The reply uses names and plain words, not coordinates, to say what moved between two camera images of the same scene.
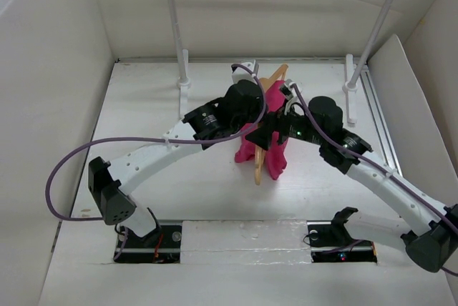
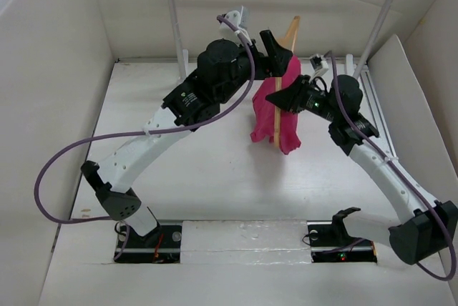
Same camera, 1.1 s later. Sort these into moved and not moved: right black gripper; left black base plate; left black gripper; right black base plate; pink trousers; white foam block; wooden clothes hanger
Moved: pink trousers; left black gripper; wooden clothes hanger; right black gripper
Not moved: left black base plate; right black base plate; white foam block
